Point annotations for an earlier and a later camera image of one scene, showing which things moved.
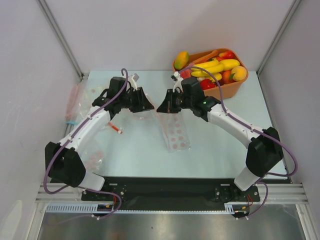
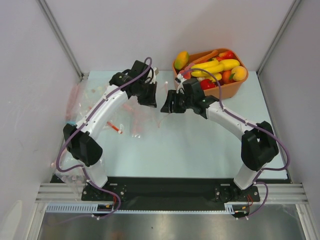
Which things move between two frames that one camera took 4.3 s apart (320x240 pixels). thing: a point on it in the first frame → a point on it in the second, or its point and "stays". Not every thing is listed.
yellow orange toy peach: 239,73 stays
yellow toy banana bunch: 214,68 stays
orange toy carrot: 206,57 stays
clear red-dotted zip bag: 172,127 → 136,120
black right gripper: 171,101 stays
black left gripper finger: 143,102 → 151,100
